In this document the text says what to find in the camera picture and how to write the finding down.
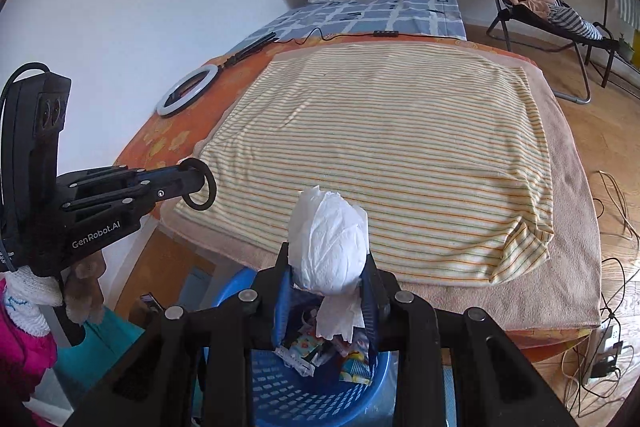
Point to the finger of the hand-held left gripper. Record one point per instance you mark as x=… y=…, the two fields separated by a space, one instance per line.
x=125 y=199
x=130 y=177

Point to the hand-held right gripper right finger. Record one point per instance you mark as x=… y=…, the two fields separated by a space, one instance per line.
x=372 y=302

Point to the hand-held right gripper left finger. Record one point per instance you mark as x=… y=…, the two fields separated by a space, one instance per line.
x=282 y=302

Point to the long colourful white wrapper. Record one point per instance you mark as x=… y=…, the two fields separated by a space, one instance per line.
x=297 y=357

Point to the white tissue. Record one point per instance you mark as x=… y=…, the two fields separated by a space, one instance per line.
x=325 y=247

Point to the teal snack packet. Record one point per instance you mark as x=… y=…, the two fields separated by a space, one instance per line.
x=352 y=369

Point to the blue plastic basket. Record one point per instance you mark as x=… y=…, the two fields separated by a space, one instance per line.
x=300 y=402

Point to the person's left hand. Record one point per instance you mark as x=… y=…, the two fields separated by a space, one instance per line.
x=82 y=289

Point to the orange floral bed sheet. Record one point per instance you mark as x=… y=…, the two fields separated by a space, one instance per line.
x=165 y=142

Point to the striped yellow towel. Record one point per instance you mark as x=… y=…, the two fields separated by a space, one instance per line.
x=375 y=157

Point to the teal box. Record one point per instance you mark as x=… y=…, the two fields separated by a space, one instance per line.
x=100 y=352

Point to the black light stand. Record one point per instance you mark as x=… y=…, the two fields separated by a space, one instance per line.
x=250 y=48

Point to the beige towel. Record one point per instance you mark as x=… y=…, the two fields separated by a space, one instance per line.
x=570 y=207

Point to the black inline controller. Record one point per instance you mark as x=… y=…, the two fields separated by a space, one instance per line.
x=386 y=33

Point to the blue checked bed sheet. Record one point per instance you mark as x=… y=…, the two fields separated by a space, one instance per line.
x=350 y=14

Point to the striped grey cloth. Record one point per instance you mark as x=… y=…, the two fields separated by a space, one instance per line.
x=575 y=24

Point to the black clothes rack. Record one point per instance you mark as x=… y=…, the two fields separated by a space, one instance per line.
x=606 y=7

